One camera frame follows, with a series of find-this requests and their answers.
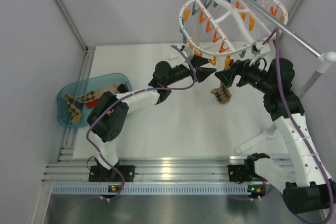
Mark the perforated grey cable duct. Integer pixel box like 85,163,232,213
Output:
52,184,265,195

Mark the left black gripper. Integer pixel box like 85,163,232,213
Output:
164,54,216,86

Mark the white rack base foot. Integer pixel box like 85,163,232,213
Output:
234,124,277,154

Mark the black mounting plate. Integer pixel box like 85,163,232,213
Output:
88,165,135,182
227,165,252,184

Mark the red white sock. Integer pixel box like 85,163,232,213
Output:
86,99,99,109

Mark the brown checkered sock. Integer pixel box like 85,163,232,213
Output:
211,82,232,104
62,90,101,124

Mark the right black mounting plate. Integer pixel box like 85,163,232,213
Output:
227,165,252,184

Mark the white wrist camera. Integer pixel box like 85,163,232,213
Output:
180,45,194,61
250,41,270,65

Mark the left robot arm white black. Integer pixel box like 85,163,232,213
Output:
86,55,216,180

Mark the orange clothes peg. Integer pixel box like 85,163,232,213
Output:
208,57,217,66
224,56,233,70

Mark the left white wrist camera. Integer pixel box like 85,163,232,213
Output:
180,45,194,61

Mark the beige sock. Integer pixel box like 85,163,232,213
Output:
101,82,129,94

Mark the teal plastic basket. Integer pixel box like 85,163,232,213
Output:
57,73,132,128

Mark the silver hanging rail rod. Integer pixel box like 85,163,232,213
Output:
243,0,335,65

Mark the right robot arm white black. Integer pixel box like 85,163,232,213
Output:
215,58,335,215

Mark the aluminium rail frame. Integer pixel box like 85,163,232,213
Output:
42,44,295,184

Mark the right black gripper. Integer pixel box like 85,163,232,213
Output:
216,54,274,94

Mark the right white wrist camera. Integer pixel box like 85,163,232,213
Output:
250,41,270,65

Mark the white round clip hanger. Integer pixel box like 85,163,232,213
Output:
178,0,288,59

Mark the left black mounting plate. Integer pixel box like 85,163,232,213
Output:
88,165,135,182

